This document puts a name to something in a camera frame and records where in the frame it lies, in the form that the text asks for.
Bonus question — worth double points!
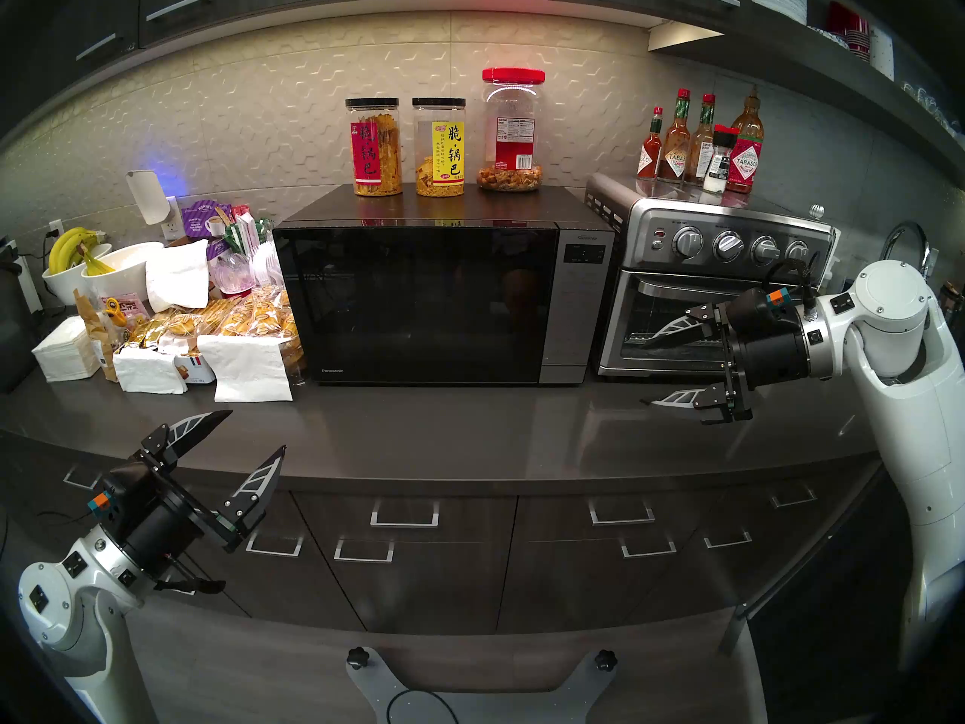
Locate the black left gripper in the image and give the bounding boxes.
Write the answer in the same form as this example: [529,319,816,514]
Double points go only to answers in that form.
[130,410,287,578]

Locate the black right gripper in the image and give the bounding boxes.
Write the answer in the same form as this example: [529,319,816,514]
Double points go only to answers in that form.
[639,300,813,426]

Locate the black microwave oven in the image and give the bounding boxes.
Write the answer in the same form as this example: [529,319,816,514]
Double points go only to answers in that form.
[273,186,615,388]

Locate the large white draped napkin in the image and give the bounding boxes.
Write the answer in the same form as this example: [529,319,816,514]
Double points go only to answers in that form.
[198,334,293,403]

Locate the stainless steel toaster oven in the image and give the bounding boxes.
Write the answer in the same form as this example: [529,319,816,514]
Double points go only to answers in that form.
[586,173,838,380]

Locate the wrapped pastries pile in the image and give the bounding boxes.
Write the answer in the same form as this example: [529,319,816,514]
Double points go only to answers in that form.
[128,284,302,369]

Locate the brown snack packet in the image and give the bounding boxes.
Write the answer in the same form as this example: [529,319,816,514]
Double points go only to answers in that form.
[74,289,121,382]

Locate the pink snack packet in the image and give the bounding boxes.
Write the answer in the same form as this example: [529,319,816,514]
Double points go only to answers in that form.
[104,291,150,324]

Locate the clear pink plastic bag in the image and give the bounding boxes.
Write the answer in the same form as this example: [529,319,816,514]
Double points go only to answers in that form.
[213,247,278,297]

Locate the white napkin stack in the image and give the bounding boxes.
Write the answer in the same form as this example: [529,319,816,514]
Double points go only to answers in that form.
[32,315,103,382]

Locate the white paper bag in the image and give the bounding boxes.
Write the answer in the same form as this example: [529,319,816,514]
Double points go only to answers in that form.
[146,238,210,312]

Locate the large orange Tabasco bottle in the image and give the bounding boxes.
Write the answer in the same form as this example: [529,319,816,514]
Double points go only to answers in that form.
[728,85,764,195]

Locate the brown sauce bottle Tabasco label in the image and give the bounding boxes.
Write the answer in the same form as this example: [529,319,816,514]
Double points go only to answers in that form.
[658,89,693,184]

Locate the small red hot sauce bottle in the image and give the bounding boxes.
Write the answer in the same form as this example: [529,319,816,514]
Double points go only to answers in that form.
[637,106,666,180]

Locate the large white bowl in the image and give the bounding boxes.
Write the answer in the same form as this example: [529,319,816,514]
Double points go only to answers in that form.
[81,241,165,301]

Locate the green red tea packets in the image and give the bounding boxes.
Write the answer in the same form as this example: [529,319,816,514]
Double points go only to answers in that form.
[222,204,274,256]

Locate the bananas in white bowl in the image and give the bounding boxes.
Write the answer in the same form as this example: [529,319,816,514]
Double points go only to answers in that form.
[41,244,114,305]

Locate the chrome kitchen faucet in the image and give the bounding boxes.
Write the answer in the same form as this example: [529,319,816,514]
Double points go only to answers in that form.
[881,221,939,278]

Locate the purple snack bag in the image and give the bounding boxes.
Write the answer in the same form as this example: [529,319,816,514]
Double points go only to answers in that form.
[183,201,234,259]

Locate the black countertop appliance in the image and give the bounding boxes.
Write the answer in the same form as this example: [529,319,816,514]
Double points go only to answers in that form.
[0,240,38,390]

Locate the brown bottle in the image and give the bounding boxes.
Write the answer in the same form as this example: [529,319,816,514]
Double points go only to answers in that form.
[939,281,965,335]

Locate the dark lower drawer cabinet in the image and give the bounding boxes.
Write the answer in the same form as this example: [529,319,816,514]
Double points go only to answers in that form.
[0,428,898,640]

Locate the yellow banana bunch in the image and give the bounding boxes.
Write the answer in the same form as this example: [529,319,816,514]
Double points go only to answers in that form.
[47,227,114,276]

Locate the clear jar red lid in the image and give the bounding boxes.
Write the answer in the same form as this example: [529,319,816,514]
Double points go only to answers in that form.
[476,68,546,193]

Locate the snack jar yellow label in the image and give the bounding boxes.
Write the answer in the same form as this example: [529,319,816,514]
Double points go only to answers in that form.
[412,97,467,198]

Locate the snack jar pink label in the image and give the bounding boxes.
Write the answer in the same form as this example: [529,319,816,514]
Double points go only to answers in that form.
[345,98,403,198]

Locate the white cup stack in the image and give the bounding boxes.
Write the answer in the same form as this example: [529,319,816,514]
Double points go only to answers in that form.
[868,27,896,81]

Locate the red cup stack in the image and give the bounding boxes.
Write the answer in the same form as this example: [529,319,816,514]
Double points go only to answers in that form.
[826,2,872,56]

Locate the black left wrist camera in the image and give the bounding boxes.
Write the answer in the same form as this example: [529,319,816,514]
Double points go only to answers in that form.
[87,462,161,533]

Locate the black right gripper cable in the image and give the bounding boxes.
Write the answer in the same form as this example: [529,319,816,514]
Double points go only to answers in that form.
[761,251,823,316]

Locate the black frame pole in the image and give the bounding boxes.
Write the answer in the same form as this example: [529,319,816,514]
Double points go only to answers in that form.
[720,466,887,655]

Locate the white plug-in wall device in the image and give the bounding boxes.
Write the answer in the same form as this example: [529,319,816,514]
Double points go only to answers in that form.
[126,170,168,225]

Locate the black base cable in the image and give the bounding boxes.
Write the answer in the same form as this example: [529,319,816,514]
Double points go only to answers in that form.
[386,689,461,724]

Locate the dark wall shelf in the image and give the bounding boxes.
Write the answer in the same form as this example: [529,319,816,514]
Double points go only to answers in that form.
[647,20,965,194]

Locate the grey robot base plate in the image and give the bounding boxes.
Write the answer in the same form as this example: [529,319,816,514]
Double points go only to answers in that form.
[347,647,619,724]

